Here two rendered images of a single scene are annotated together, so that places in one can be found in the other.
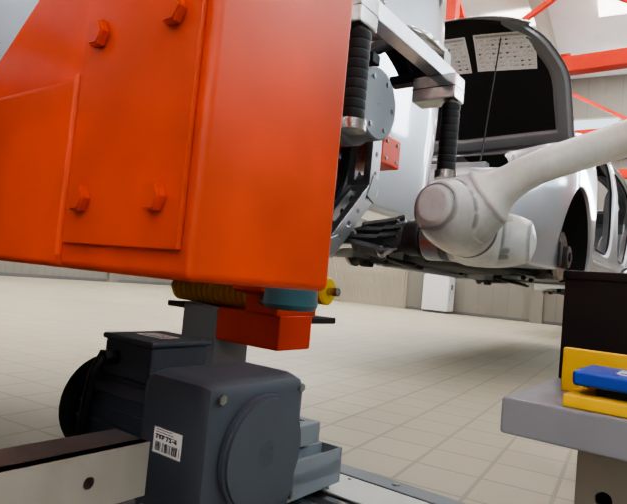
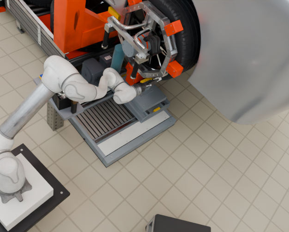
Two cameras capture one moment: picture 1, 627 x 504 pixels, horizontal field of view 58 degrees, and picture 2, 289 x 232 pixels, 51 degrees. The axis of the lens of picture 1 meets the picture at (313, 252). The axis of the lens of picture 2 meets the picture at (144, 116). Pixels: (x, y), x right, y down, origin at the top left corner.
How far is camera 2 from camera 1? 2.70 m
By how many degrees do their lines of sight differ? 89
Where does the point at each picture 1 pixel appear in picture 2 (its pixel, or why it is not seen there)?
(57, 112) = not seen: hidden behind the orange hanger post
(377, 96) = (126, 46)
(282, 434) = (87, 75)
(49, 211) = not seen: hidden behind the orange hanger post
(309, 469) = (134, 110)
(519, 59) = not seen: outside the picture
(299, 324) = (130, 81)
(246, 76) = (55, 29)
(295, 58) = (59, 30)
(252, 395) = (86, 67)
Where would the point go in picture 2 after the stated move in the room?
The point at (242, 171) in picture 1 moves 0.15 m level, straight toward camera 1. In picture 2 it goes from (56, 37) to (36, 31)
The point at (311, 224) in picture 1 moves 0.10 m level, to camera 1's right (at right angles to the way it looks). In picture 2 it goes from (61, 46) to (56, 54)
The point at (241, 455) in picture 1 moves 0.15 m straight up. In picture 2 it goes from (83, 71) to (84, 58)
